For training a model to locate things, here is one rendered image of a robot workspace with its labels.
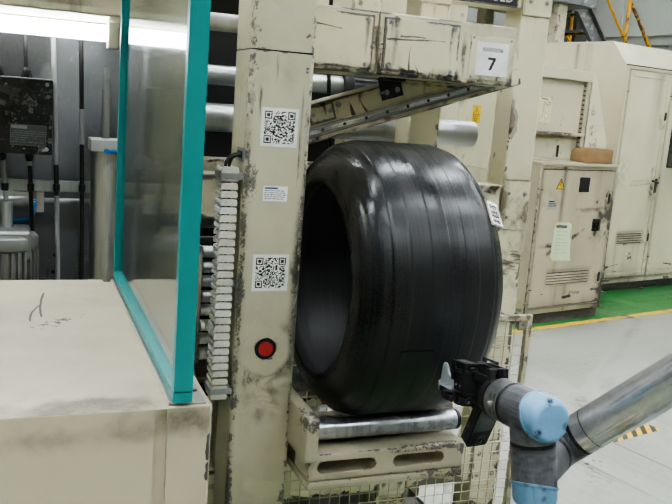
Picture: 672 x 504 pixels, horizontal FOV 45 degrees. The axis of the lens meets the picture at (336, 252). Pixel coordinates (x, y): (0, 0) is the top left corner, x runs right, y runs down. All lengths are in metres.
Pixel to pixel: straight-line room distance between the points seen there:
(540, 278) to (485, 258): 4.84
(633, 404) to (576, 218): 5.23
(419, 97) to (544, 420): 1.07
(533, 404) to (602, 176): 5.51
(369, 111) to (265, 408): 0.81
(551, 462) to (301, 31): 0.91
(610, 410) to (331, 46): 1.01
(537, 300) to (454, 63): 4.56
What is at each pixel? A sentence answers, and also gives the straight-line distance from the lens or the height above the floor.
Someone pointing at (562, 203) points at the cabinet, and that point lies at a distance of 6.48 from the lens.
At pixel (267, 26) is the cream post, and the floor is 1.70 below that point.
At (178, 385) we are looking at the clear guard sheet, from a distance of 0.81.
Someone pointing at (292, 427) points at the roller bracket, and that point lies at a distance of 1.75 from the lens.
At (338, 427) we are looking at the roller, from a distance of 1.73.
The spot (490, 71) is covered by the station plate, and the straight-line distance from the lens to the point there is 2.11.
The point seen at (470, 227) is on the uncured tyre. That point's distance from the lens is 1.62.
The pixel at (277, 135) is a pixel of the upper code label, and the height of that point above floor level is 1.49.
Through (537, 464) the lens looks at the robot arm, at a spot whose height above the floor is 1.02.
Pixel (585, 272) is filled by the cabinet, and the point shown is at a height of 0.39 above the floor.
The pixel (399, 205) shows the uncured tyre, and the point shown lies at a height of 1.38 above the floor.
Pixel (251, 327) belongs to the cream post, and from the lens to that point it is 1.67.
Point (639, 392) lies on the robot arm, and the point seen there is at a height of 1.14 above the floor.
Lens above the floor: 1.57
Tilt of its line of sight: 10 degrees down
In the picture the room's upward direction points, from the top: 4 degrees clockwise
